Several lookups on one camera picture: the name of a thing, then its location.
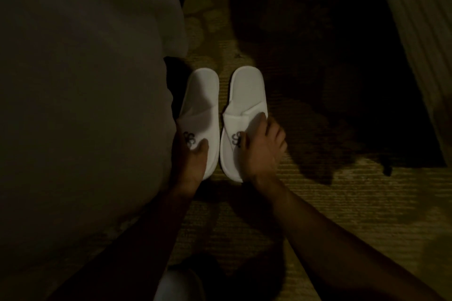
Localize person's left hand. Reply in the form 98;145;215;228
170;127;210;189

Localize person's right hand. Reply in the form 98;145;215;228
238;112;288;186

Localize white slipper with dark emblem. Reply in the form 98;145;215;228
220;66;268;183
175;67;220;181

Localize person's right forearm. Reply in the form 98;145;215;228
253;174;446;301

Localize person's left forearm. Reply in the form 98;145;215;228
45;182;200;301

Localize white bed duvet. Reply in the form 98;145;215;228
0;0;191;301

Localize white garment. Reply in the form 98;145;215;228
153;265;206;301

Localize beige pleated curtain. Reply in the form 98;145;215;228
371;0;452;168

